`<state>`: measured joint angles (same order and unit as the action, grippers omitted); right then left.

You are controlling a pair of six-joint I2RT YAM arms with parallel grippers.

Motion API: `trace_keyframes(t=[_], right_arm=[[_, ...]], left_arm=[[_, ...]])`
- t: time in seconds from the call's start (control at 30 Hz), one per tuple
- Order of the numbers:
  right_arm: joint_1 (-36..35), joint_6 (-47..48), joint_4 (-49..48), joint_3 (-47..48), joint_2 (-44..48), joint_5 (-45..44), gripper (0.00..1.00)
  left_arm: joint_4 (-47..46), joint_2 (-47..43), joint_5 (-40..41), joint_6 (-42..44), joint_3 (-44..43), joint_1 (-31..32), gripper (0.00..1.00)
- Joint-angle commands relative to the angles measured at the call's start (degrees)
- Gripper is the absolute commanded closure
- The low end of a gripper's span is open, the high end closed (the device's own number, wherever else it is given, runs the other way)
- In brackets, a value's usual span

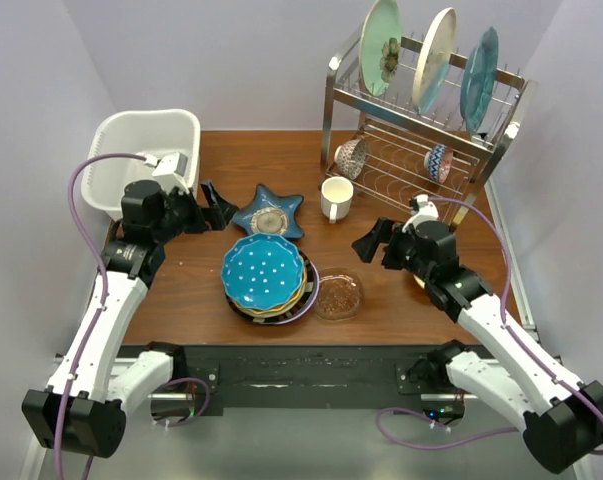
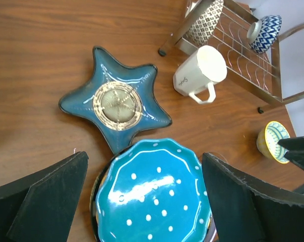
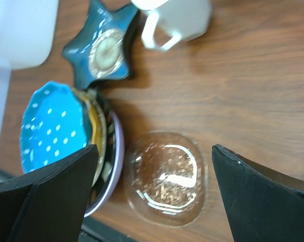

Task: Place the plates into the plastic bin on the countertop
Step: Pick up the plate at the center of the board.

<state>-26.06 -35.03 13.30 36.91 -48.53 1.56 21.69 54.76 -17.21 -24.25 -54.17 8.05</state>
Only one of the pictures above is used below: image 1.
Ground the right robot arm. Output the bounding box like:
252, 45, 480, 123
352, 215, 603, 474

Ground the white mug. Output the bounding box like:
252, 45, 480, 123
321, 176, 354, 224

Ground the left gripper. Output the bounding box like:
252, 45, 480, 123
153, 179, 238, 243

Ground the black striped plate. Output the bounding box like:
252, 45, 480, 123
225, 251, 319, 326

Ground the metal dish rack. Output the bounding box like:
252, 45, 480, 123
320, 28, 538, 210

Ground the white plastic bin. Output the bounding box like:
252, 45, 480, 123
81, 109, 201, 221

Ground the beige blue plate in rack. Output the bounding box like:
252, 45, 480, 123
412, 7, 457, 114

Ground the blue zigzag bowl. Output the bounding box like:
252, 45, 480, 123
424, 144, 454, 184

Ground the clear glass dish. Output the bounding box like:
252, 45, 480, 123
313, 267, 365, 322

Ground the blue polka dot plate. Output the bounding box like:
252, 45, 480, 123
220, 233, 305, 310

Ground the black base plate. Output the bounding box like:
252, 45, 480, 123
115, 342, 487, 419

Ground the blue star-shaped dish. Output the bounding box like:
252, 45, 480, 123
232, 184, 304, 240

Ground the yellow blue small bowl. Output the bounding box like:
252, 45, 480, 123
413, 275, 425, 289

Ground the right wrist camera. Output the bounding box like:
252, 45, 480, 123
402, 194, 439, 233

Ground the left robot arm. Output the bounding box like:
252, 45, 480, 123
22, 180, 238, 458

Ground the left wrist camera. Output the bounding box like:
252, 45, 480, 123
144, 152, 188, 193

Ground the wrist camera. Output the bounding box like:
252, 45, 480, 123
402, 194, 439, 233
144, 152, 188, 193

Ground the red patterned bowl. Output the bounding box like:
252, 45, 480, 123
334, 138, 368, 181

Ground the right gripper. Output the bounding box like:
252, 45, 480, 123
351, 217, 433, 283

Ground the mint flower plate in rack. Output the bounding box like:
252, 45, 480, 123
359, 0, 403, 96

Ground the yellow polka dot plate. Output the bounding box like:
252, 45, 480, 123
229, 269, 310, 317

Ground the teal glass plate in rack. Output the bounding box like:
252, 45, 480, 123
460, 27, 499, 135

